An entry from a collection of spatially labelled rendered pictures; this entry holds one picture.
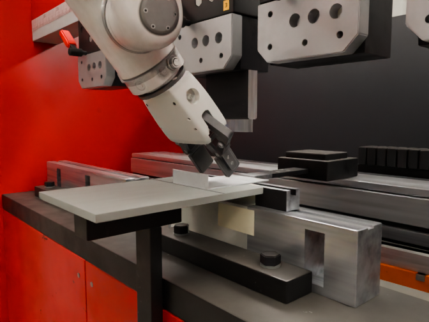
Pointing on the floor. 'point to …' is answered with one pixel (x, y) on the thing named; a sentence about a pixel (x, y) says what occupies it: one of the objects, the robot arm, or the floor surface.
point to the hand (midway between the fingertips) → (214, 161)
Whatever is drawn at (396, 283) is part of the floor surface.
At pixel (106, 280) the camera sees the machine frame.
